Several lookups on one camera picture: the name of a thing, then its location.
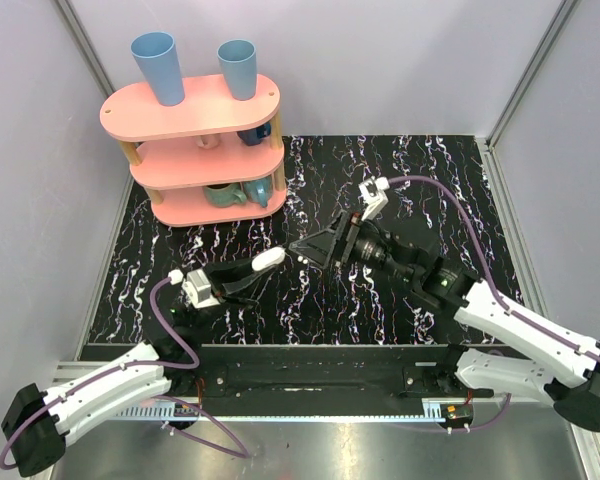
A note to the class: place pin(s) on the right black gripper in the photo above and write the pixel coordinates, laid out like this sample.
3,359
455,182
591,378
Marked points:
319,247

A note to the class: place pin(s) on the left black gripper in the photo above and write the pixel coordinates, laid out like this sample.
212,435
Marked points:
215,279

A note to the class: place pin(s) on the white earbud charging case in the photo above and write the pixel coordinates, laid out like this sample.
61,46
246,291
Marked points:
268,258

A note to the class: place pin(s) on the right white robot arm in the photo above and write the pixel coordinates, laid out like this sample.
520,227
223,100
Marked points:
556,366

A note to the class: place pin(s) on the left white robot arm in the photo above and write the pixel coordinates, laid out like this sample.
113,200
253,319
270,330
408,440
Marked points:
41,424

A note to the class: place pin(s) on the teal ceramic mug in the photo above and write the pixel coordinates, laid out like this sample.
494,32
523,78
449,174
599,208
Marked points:
259,191

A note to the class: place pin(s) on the green ceramic mug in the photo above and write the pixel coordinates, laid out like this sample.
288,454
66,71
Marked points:
225,195

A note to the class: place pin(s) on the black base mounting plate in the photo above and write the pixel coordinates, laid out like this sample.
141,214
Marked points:
275,382

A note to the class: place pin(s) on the pink three-tier shelf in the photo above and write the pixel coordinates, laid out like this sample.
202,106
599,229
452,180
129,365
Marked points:
159,143

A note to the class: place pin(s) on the dark blue mug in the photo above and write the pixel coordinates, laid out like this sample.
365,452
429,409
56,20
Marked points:
255,136

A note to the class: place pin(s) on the black marbled table mat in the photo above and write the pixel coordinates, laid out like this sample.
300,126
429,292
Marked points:
440,179

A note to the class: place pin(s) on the pink mug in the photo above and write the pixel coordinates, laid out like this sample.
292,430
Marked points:
209,141

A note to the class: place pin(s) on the right light blue cup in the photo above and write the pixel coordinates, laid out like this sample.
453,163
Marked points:
238,64

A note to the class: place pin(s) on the light blue cup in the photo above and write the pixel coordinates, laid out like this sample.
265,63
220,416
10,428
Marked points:
156,56
238,64

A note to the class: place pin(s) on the left light blue cup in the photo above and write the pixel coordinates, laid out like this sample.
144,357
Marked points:
156,56

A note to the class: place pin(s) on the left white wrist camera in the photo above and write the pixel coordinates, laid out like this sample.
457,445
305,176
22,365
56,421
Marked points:
196,286

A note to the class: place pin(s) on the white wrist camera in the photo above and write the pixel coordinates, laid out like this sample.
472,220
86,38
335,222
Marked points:
196,286
374,196

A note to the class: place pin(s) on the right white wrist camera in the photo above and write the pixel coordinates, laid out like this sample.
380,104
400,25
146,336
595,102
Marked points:
374,196

